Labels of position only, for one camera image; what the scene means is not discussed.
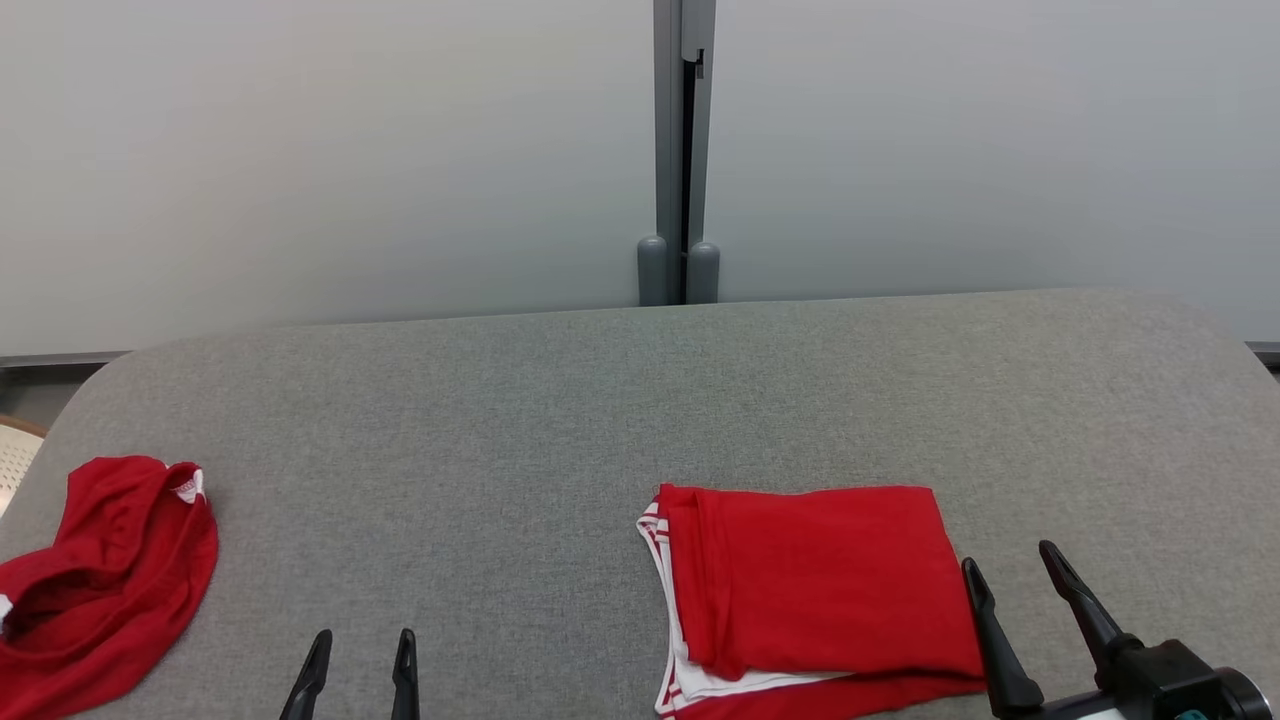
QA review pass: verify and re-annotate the red garment with lacy trim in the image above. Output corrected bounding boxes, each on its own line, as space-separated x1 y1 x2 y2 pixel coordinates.
0 455 220 720

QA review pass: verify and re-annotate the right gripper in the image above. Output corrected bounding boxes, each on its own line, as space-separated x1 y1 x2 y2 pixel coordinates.
961 539 1143 720

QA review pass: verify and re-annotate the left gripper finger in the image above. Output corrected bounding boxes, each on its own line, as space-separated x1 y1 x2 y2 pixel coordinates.
279 629 334 720
391 627 422 720

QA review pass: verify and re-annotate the cream perforated laundry basket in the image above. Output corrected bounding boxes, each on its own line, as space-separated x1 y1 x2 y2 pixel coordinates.
0 414 49 517

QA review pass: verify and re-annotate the red jersey with white stripes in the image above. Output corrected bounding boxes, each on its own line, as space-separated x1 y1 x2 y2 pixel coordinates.
636 483 992 720

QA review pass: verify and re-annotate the grey partition base rail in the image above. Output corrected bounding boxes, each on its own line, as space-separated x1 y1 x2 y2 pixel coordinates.
0 340 1280 369

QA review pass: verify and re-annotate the grey partition post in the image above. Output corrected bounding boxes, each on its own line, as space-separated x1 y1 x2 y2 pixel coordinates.
637 0 722 307

